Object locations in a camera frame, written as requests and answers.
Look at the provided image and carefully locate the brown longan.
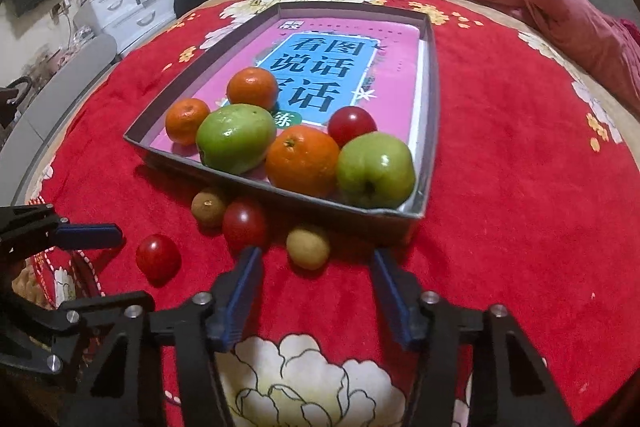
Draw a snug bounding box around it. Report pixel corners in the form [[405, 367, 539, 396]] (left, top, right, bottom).
[[286, 227, 331, 270], [191, 188, 228, 229]]

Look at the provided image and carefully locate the pink book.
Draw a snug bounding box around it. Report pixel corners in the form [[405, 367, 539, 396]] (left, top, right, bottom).
[[170, 19, 426, 208]]

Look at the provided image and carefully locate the grey chair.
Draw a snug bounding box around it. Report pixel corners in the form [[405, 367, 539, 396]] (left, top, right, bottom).
[[0, 34, 119, 208]]

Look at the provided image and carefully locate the small orange tangerine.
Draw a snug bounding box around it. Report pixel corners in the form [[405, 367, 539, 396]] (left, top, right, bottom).
[[165, 98, 211, 146]]

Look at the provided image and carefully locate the black bag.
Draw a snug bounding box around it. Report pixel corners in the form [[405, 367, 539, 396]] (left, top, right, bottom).
[[172, 0, 222, 22]]

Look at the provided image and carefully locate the large orange tangerine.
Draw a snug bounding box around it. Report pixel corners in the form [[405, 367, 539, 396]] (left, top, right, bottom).
[[265, 125, 342, 199]]

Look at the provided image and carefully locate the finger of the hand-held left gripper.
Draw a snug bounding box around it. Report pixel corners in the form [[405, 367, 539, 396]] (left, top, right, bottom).
[[0, 203, 124, 259], [0, 289, 116, 375]]

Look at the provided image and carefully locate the red cherry tomato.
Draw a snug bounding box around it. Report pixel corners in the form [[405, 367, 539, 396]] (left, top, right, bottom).
[[135, 234, 182, 285], [222, 199, 272, 254], [327, 106, 378, 148]]

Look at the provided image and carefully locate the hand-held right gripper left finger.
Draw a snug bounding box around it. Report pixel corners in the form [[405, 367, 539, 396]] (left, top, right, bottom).
[[65, 247, 264, 427]]

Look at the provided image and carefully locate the red floral blanket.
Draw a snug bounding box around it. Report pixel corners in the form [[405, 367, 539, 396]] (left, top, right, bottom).
[[15, 0, 640, 427]]

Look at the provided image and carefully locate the grey cardboard box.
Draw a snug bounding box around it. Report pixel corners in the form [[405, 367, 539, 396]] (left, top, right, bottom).
[[123, 2, 441, 248]]

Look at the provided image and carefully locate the green jujube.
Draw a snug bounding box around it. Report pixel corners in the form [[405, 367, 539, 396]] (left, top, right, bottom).
[[195, 103, 277, 175], [336, 132, 417, 209]]

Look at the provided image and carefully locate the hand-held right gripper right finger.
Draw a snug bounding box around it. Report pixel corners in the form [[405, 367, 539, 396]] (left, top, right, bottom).
[[372, 249, 576, 427]]

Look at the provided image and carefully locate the white drawer cabinet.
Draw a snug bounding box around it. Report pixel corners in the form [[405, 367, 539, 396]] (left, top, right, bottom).
[[100, 0, 177, 54]]

